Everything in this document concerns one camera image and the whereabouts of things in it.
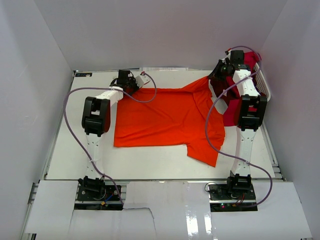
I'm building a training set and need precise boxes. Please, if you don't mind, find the orange t shirt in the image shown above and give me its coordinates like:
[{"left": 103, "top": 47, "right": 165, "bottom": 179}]
[{"left": 113, "top": 76, "right": 225, "bottom": 167}]

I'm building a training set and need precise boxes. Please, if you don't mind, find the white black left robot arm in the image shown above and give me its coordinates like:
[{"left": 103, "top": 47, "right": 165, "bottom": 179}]
[{"left": 79, "top": 70, "right": 149, "bottom": 201}]

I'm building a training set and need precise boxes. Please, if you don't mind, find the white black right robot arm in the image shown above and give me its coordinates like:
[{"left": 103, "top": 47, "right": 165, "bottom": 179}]
[{"left": 209, "top": 46, "right": 268, "bottom": 200}]

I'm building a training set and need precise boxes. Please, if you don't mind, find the maroon t shirt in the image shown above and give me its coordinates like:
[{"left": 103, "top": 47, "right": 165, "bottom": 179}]
[{"left": 210, "top": 76, "right": 240, "bottom": 105}]

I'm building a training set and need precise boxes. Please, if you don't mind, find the white perforated laundry basket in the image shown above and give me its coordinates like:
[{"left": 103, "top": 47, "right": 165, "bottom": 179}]
[{"left": 253, "top": 63, "right": 271, "bottom": 102}]

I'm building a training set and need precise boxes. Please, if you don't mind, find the pink magenta t shirt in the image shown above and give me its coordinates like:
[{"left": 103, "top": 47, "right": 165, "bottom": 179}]
[{"left": 222, "top": 51, "right": 259, "bottom": 127}]

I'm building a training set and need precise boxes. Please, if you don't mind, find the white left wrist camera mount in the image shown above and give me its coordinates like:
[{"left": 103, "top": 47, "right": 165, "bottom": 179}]
[{"left": 135, "top": 71, "right": 151, "bottom": 89}]

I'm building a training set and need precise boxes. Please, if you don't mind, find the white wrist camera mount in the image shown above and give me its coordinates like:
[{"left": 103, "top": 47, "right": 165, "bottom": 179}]
[
  {"left": 222, "top": 48, "right": 232, "bottom": 66},
  {"left": 135, "top": 71, "right": 151, "bottom": 89}
]

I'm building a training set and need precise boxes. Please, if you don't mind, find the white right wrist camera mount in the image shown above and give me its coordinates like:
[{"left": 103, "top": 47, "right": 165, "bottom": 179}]
[{"left": 222, "top": 48, "right": 232, "bottom": 66}]

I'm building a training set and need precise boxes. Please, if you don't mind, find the printed paper sheet at wall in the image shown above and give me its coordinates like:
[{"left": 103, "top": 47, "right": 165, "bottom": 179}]
[{"left": 139, "top": 67, "right": 189, "bottom": 72}]

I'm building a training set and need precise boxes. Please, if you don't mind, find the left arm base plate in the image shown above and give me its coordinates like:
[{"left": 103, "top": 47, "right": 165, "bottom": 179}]
[{"left": 74, "top": 185, "right": 123, "bottom": 211}]

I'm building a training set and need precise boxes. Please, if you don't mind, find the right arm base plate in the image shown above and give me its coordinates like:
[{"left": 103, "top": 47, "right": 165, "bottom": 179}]
[{"left": 204, "top": 182, "right": 258, "bottom": 213}]

